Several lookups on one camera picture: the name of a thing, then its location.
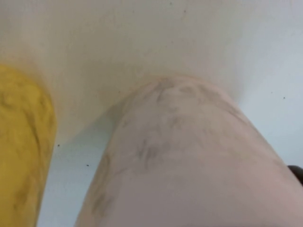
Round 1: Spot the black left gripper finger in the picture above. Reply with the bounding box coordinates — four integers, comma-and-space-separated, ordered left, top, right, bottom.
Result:
287, 165, 303, 188

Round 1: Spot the pink plastic cup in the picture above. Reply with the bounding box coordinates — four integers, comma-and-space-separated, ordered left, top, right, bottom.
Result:
75, 75, 303, 227

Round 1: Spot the yellow plastic cup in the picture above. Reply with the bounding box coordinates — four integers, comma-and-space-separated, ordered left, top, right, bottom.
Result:
0, 65, 59, 227

